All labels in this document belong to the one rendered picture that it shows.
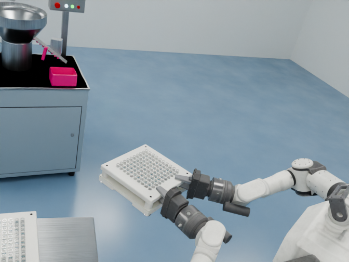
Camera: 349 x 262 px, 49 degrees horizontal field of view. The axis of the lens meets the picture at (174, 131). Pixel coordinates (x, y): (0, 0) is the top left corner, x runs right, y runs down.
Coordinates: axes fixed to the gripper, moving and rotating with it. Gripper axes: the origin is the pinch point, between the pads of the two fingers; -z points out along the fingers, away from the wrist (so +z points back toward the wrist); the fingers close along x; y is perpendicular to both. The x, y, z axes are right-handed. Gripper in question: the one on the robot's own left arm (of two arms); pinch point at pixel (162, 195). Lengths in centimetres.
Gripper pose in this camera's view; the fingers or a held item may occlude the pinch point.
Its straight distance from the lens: 134.0
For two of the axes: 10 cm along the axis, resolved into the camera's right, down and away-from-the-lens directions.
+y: 7.0, -2.2, 6.8
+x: -2.3, 8.3, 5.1
